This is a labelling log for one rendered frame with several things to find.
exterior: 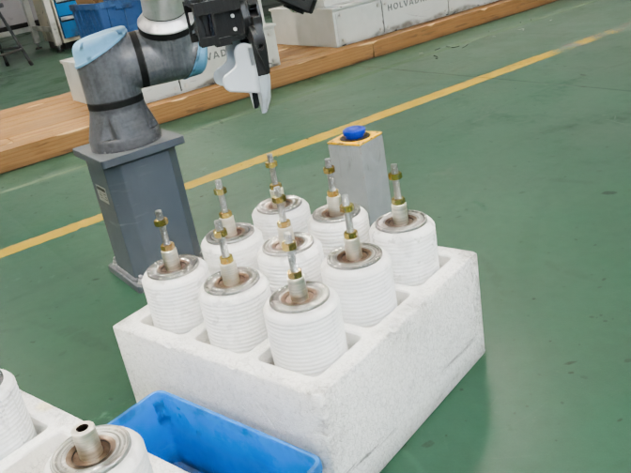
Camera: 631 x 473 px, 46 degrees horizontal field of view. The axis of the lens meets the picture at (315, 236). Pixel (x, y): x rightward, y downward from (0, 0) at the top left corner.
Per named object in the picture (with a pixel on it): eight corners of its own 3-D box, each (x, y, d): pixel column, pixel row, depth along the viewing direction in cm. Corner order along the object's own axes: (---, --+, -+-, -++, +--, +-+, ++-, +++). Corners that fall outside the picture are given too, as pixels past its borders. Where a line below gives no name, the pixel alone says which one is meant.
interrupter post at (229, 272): (221, 288, 97) (215, 266, 96) (227, 280, 99) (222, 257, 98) (237, 287, 96) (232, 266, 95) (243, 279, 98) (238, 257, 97)
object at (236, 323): (214, 413, 102) (184, 300, 95) (238, 373, 110) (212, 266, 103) (279, 416, 99) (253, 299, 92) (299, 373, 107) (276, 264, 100)
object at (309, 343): (371, 402, 99) (351, 283, 91) (336, 448, 91) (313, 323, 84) (311, 389, 104) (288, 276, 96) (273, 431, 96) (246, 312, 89)
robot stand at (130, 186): (109, 270, 172) (71, 148, 160) (179, 242, 181) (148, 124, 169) (140, 294, 157) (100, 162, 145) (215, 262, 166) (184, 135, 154)
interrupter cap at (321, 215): (365, 218, 111) (365, 214, 110) (316, 229, 110) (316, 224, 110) (354, 202, 118) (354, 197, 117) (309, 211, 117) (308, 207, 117)
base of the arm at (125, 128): (82, 147, 159) (68, 102, 155) (145, 128, 167) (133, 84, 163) (106, 158, 148) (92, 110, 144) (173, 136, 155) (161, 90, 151)
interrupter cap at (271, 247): (268, 263, 102) (267, 259, 101) (258, 243, 109) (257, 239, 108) (320, 250, 103) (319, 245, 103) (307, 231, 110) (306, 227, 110)
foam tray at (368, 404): (143, 424, 114) (111, 326, 107) (299, 306, 141) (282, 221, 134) (343, 515, 90) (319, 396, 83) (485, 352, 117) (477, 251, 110)
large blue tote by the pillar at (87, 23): (81, 55, 556) (67, 5, 541) (130, 42, 578) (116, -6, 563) (110, 57, 519) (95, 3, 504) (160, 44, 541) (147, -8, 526)
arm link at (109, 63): (84, 99, 157) (65, 35, 152) (146, 84, 160) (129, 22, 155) (86, 108, 146) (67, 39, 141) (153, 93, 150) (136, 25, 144)
